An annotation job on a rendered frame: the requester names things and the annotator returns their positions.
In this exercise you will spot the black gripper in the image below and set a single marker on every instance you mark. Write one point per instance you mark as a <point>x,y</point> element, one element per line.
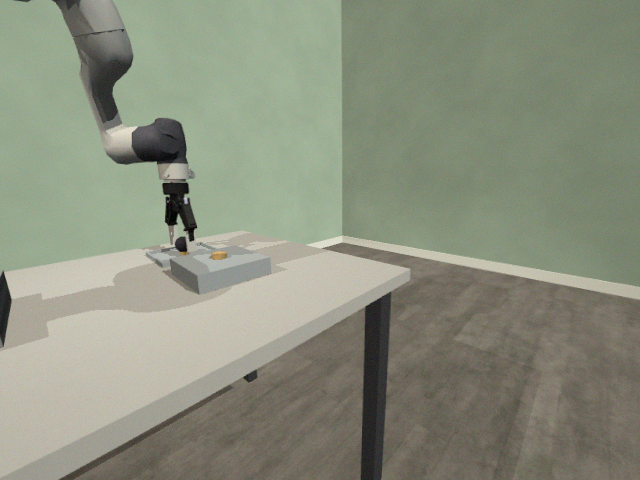
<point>177,205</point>

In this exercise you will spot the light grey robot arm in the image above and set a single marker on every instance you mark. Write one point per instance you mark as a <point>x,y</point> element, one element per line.
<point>104,58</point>

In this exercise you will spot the black ball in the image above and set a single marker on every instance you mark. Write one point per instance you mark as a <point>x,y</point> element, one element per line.
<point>180,244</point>

